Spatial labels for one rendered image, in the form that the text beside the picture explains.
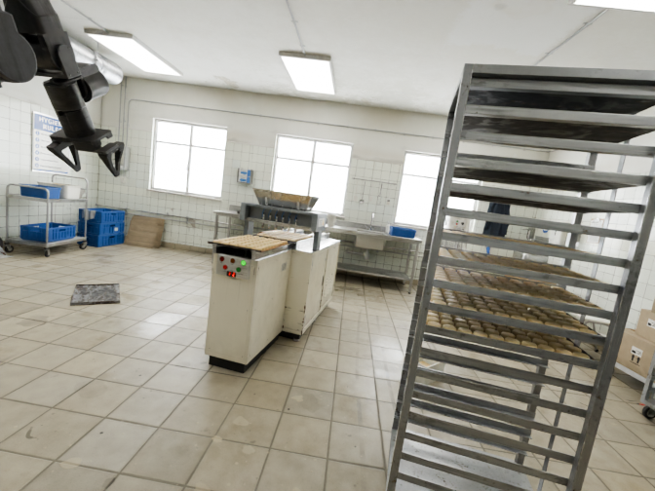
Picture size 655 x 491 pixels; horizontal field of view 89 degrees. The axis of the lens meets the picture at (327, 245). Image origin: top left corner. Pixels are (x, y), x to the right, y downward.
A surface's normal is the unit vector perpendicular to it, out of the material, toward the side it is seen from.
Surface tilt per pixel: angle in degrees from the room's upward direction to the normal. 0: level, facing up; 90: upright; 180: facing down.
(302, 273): 90
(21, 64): 89
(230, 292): 90
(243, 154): 90
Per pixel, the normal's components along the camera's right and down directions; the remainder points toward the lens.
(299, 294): -0.23, 0.10
